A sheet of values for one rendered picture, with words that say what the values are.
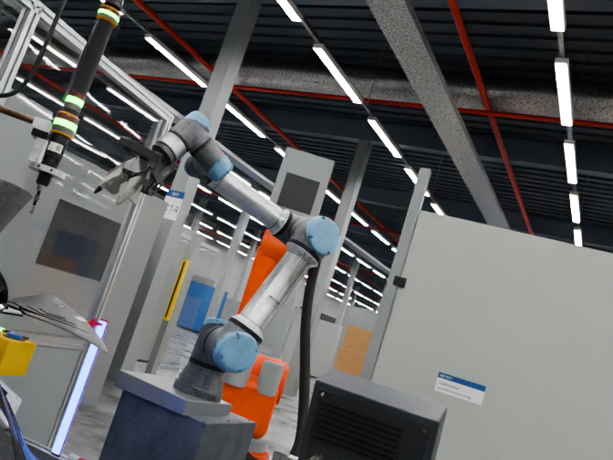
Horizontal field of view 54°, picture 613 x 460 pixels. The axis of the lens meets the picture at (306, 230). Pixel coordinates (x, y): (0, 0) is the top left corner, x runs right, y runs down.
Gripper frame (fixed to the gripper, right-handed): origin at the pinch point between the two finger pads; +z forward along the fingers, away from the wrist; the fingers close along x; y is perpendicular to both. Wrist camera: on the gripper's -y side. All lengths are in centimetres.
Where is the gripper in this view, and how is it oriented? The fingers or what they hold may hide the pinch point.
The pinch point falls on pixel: (107, 193)
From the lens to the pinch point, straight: 160.9
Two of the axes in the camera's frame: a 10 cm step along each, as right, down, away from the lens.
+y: 1.8, 6.8, 7.1
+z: -5.8, 6.6, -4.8
